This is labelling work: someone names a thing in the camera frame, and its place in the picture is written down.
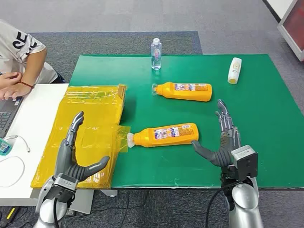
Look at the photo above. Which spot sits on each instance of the person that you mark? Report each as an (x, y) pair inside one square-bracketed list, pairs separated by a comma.
[(14, 47)]

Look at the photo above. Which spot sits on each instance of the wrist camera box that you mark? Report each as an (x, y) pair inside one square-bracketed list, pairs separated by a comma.
[(64, 185), (246, 162)]

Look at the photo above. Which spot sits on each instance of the small white bottle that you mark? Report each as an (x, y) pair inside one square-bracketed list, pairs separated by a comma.
[(234, 70)]

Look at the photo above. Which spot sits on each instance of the teal small device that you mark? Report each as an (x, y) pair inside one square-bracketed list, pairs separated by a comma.
[(4, 147)]

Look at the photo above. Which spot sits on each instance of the orange bottle with clear cap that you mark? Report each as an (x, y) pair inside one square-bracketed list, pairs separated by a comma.
[(185, 93), (166, 135)]

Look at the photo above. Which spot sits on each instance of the green table mat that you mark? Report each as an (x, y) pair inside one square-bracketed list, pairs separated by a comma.
[(190, 163)]

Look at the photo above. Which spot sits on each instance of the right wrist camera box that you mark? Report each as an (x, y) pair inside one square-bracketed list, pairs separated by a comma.
[(246, 162)]

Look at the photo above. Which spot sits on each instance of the person's left forearm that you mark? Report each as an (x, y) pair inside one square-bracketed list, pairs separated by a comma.
[(35, 66)]

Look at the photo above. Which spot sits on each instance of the white framed red panel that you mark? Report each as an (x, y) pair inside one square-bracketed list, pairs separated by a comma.
[(293, 28)]

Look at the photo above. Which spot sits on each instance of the person's left hand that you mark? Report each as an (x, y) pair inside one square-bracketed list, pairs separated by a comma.
[(14, 91)]

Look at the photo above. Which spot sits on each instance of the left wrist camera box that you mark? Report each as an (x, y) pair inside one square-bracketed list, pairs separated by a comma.
[(64, 185)]

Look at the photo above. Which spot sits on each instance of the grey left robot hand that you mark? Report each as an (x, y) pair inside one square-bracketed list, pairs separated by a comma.
[(65, 155)]

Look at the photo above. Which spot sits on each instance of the black power adapter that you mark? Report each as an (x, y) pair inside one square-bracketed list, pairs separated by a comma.
[(71, 213)]

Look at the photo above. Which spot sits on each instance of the grey table leg panel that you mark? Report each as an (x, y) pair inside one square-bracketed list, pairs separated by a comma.
[(83, 201)]

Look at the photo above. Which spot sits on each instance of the person's right hand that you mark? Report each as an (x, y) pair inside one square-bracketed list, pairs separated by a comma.
[(9, 78)]

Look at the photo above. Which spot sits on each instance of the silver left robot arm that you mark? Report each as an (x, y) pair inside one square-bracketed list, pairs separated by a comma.
[(47, 214)]

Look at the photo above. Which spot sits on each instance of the grey table bracket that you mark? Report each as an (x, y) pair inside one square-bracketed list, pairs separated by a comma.
[(109, 192)]

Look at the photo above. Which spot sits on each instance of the dark laptop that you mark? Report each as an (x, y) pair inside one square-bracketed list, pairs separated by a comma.
[(7, 114)]

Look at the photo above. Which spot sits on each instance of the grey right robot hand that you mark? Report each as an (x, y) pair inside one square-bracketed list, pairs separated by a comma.
[(225, 143)]

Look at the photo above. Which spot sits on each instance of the clear water bottle white cap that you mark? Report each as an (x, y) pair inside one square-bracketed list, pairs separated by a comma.
[(156, 55)]

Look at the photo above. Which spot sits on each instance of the black power strip yellow mark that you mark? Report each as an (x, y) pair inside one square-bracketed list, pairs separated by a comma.
[(10, 214)]

